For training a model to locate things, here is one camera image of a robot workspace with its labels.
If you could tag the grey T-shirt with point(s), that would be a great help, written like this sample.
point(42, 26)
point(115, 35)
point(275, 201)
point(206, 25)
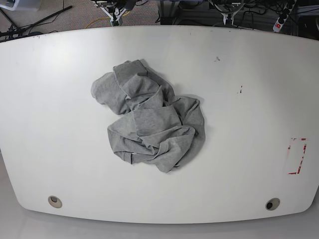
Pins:
point(155, 126)

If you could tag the right table cable grommet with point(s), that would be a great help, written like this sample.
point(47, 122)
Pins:
point(272, 204)

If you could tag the white power strip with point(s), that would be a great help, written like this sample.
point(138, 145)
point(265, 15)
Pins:
point(283, 16)

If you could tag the left table cable grommet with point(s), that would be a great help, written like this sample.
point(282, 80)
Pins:
point(55, 202)

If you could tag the red tape rectangle marking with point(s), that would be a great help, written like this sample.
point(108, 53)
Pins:
point(295, 155)

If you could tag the table cable grommet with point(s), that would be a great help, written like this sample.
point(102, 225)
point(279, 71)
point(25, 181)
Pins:
point(55, 202)
point(272, 204)

